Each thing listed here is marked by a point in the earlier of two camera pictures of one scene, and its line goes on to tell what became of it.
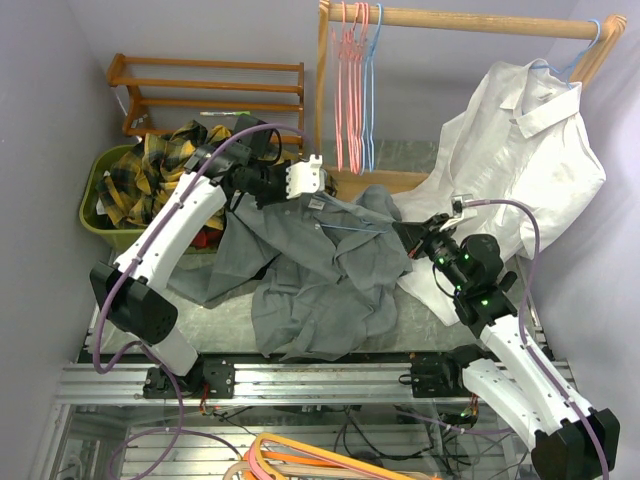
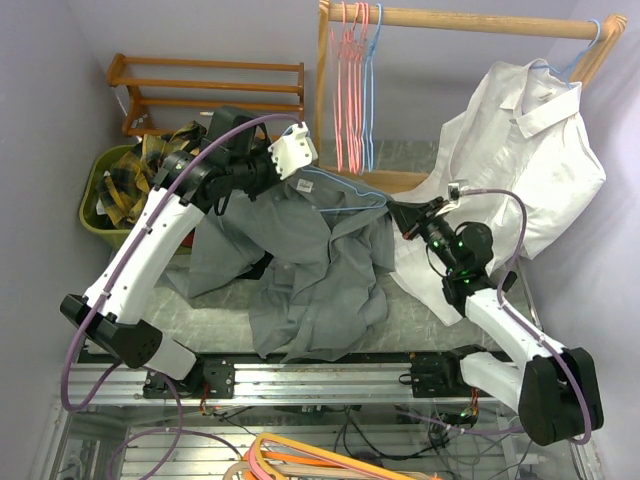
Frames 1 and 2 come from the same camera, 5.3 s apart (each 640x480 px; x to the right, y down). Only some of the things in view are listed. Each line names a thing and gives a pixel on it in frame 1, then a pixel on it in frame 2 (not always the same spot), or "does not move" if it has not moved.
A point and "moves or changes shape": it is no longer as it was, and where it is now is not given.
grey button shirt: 320,270 moves or changes shape
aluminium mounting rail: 372,381 does not move
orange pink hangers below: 271,457 does not move
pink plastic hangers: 349,48 does not move
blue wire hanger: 354,228 -> 345,184
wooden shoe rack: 225,85 does not move
